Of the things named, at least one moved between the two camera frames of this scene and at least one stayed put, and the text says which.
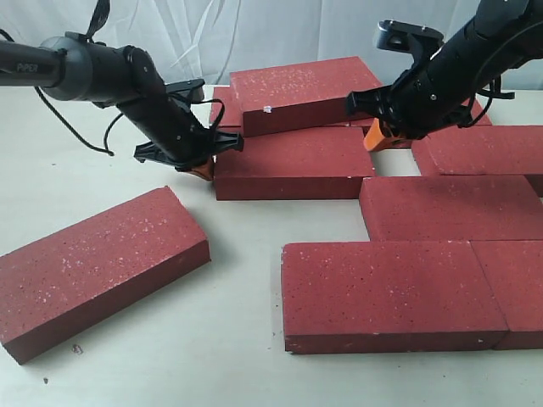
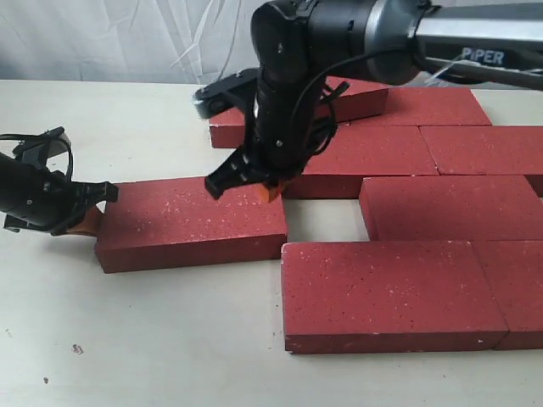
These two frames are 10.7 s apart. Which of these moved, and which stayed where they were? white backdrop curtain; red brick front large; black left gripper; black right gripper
Moved: black left gripper; black right gripper
Stayed: white backdrop curtain; red brick front large
